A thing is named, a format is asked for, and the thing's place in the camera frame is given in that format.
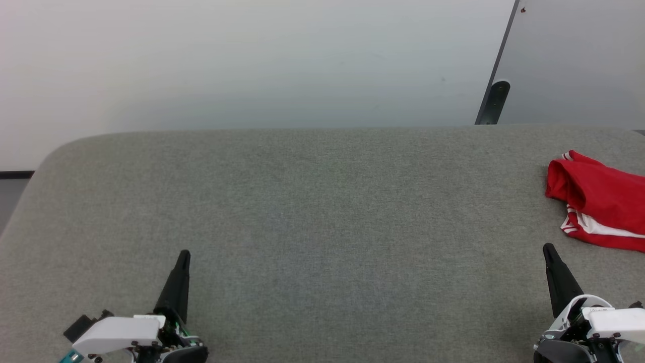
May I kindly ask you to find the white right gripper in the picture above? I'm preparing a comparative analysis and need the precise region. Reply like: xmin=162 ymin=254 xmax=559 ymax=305
xmin=533 ymin=243 xmax=645 ymax=363

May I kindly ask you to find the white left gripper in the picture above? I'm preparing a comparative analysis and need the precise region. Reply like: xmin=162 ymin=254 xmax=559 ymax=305
xmin=72 ymin=249 xmax=208 ymax=363

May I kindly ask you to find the red and white garment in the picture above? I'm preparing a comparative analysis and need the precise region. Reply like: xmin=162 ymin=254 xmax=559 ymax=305
xmin=545 ymin=150 xmax=645 ymax=253

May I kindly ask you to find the grey partition panel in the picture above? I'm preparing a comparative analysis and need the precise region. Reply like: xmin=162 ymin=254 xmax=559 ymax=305
xmin=475 ymin=0 xmax=645 ymax=131

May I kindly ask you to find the black rounded post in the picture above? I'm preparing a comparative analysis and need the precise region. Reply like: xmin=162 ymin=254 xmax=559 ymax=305
xmin=475 ymin=81 xmax=511 ymax=126

